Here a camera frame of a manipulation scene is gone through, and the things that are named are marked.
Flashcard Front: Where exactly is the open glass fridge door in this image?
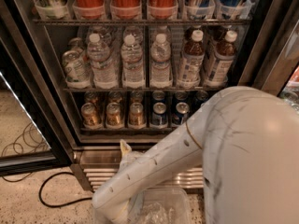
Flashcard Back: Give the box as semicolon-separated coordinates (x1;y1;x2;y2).
0;0;74;175

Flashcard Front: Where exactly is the gold can front middle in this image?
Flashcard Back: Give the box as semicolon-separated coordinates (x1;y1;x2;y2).
107;103;121;126

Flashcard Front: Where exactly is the water bottle front middle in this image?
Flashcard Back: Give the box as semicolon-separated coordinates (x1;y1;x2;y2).
121;35;145;89

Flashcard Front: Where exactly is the silver green can back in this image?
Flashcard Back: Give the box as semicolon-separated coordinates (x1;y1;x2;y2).
68;37;86;57

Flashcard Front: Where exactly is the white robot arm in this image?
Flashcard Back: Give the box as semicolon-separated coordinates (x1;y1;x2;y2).
93;86;299;224

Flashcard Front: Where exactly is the black power cable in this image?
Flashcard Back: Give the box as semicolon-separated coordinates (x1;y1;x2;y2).
38;171;94;209

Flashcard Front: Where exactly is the water bottle front left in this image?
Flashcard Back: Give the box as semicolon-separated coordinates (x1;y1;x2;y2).
87;34;118;89

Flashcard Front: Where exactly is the water bottle front right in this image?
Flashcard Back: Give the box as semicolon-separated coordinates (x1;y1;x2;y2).
150;34;171;88

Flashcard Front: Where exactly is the silver green can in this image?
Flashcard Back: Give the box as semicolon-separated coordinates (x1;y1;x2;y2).
63;50;91;89
68;37;86;57

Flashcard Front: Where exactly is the gold can back left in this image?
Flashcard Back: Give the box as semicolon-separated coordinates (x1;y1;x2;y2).
84;91;99;105

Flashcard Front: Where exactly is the iced tea bottle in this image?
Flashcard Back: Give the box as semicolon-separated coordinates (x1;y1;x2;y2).
204;30;237;87
177;30;205;88

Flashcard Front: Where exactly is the green white can top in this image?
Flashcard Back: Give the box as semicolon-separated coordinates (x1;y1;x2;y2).
36;0;69;20

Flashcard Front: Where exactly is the blue pepsi can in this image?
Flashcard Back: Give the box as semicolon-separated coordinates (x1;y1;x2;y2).
193;91;209;110
152;91;165;104
151;103;167;125
173;91;188;104
172;102;190;125

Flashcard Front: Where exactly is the gold can front right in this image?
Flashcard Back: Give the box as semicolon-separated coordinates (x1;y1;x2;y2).
129;103;144;126

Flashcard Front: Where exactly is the red coca-cola can right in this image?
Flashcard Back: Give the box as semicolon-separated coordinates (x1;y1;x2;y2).
149;0;175;19

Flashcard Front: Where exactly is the stainless steel fridge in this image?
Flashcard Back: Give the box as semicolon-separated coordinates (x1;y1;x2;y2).
27;0;293;190

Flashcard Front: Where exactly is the gold can front left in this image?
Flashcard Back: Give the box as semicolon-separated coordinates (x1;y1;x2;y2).
81;103;101;126

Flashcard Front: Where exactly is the water bottle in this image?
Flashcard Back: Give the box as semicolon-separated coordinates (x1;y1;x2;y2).
121;35;145;89
87;34;118;89
150;34;171;88

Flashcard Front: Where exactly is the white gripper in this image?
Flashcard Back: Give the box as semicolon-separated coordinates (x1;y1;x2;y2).
119;139;143;171

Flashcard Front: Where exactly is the gold can back middle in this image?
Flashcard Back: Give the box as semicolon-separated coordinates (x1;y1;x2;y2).
108;91;123;104

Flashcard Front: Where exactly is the clear plastic bin left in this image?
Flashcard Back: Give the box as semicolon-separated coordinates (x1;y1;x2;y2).
141;189;192;224

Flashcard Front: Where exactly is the iced tea bottle right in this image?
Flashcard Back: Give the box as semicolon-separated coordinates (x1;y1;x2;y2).
204;30;237;87

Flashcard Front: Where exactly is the red coca-cola can middle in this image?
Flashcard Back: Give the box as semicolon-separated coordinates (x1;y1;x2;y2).
112;0;140;20

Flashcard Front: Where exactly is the gold can back right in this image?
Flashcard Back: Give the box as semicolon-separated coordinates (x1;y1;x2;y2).
130;91;144;104

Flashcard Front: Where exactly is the clear bubble wrap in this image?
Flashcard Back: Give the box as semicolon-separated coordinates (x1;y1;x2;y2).
135;203;170;224

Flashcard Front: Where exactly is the right glass fridge door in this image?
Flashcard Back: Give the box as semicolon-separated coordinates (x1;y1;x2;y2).
251;0;299;110

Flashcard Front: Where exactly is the gold can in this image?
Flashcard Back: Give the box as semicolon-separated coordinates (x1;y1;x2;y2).
130;91;144;104
84;91;99;105
81;103;101;126
108;91;123;104
107;103;121;126
129;103;144;126

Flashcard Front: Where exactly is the silver green can front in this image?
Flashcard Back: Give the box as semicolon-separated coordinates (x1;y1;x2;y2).
63;50;91;89

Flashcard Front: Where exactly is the iced tea bottle left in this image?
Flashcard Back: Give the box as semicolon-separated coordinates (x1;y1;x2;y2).
177;30;205;88

